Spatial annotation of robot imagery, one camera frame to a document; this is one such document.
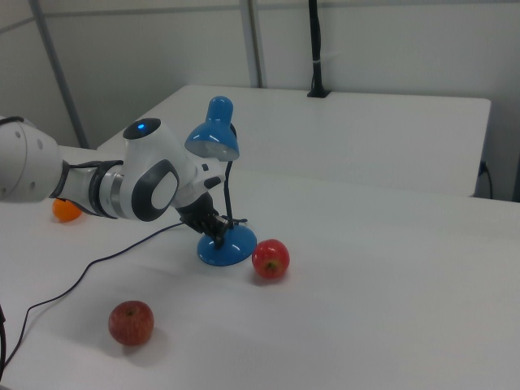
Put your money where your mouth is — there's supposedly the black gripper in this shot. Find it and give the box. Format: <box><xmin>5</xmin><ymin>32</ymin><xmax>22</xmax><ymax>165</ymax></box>
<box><xmin>175</xmin><ymin>193</ymin><xmax>232</xmax><ymax>250</ymax></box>

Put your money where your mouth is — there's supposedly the blue desk lamp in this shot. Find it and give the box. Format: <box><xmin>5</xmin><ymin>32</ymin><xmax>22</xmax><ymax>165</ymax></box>
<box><xmin>184</xmin><ymin>95</ymin><xmax>258</xmax><ymax>268</ymax></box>

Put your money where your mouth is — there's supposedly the bright red apple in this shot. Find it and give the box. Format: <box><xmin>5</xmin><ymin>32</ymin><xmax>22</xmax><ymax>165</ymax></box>
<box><xmin>251</xmin><ymin>238</ymin><xmax>291</xmax><ymax>280</ymax></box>

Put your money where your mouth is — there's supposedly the dark red apple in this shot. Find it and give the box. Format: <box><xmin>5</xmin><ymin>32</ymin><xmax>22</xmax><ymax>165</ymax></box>
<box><xmin>107</xmin><ymin>300</ymin><xmax>155</xmax><ymax>347</ymax></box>

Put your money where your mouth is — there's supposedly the orange mandarin fruit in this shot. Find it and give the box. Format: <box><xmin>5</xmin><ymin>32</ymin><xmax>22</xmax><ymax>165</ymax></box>
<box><xmin>51</xmin><ymin>198</ymin><xmax>82</xmax><ymax>223</ymax></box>

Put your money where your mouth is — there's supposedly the white background table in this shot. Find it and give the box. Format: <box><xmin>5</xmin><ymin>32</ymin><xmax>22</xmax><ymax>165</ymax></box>
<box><xmin>97</xmin><ymin>84</ymin><xmax>492</xmax><ymax>198</ymax></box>

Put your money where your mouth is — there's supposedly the black pole with base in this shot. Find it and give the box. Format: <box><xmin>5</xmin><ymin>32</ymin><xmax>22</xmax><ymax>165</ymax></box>
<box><xmin>306</xmin><ymin>0</ymin><xmax>332</xmax><ymax>99</ymax></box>

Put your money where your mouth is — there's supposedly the dark lamp power cord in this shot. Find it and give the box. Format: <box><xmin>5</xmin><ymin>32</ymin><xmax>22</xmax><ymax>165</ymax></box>
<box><xmin>0</xmin><ymin>214</ymin><xmax>249</xmax><ymax>377</ymax></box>

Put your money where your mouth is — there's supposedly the gray vertical wall profile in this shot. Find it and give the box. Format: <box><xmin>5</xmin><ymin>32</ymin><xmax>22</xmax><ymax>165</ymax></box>
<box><xmin>239</xmin><ymin>0</ymin><xmax>268</xmax><ymax>89</ymax></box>

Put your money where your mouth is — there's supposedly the gray slanted metal post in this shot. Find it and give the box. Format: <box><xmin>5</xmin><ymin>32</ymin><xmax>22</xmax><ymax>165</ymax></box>
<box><xmin>28</xmin><ymin>0</ymin><xmax>91</xmax><ymax>150</ymax></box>

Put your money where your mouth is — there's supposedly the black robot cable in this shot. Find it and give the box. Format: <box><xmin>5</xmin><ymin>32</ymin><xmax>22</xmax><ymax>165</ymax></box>
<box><xmin>0</xmin><ymin>303</ymin><xmax>9</xmax><ymax>369</ymax></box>

